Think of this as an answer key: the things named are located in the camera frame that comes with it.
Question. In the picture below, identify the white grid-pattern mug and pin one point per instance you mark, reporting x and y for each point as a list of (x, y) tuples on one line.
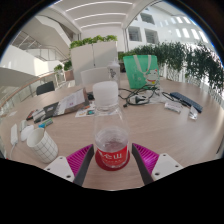
[(43, 146)]

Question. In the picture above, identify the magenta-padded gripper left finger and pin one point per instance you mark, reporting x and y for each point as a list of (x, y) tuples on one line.
[(78, 160)]

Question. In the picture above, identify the black chair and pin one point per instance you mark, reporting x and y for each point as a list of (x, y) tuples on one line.
[(45, 88)]

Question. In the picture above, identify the white chair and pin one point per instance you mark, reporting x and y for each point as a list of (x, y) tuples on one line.
[(95, 76)]

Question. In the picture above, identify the ceiling light strips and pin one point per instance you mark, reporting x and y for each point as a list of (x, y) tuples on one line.
[(100, 15)]

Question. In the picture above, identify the small white case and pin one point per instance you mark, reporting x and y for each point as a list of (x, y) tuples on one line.
[(22, 125)]

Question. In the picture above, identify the green hedge plant row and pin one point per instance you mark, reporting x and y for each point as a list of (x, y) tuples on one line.
[(196, 65)]

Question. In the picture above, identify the potted plants in planter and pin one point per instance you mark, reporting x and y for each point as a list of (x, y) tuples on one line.
[(68, 66)]

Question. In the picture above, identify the small dark red wallet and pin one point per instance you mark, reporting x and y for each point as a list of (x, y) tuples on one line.
[(31, 115)]

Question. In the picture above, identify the clear water bottle red label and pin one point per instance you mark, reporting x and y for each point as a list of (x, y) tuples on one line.
[(111, 140)]

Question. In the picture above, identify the clear tall drink bottle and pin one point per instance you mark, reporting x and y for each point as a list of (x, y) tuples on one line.
[(113, 71)]

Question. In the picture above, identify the green tote bag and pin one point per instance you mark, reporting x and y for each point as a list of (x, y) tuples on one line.
[(140, 70)]

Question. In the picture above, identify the white cabinet with plants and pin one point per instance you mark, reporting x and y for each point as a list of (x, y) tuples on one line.
[(93, 58)]

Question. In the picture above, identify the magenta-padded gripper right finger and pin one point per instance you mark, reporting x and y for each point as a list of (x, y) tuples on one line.
[(146, 159)]

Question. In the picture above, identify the white computer mouse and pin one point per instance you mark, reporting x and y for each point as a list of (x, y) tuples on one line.
[(27, 132)]

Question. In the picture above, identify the colourful sticker sheet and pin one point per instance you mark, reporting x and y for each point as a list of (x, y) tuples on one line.
[(85, 111)]

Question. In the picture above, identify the small teal pack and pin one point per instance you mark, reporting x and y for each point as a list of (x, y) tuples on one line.
[(45, 123)]

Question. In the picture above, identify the white power strip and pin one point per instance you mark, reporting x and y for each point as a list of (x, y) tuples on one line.
[(14, 134)]

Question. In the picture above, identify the dark blue flat case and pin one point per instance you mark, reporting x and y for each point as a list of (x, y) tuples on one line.
[(186, 101)]

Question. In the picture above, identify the clear plastic wrapper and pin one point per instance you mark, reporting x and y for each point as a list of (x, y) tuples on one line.
[(193, 113), (173, 106)]

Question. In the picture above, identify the black notebook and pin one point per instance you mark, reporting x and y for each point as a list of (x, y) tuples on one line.
[(50, 110)]

